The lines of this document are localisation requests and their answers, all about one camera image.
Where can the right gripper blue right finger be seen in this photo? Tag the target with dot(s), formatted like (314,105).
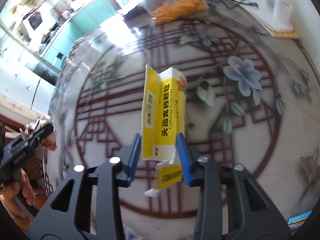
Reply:
(232,204)

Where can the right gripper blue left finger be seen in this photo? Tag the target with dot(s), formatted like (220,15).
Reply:
(85,205)

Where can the colourful wrapper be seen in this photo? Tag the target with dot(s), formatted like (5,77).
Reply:
(40,133)

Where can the yellow medicine box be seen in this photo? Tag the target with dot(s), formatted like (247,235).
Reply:
(163,118)

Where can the teal kitchen cabinets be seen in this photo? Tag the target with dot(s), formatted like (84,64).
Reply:
(81,22)

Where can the blue booklet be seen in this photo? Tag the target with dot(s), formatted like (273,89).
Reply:
(296,222)

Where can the white two-door refrigerator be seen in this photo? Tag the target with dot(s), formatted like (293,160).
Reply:
(24,79)

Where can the range hood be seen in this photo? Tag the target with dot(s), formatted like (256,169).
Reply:
(30,23)

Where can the white desk lamp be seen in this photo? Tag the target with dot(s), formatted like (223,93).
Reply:
(275,18)

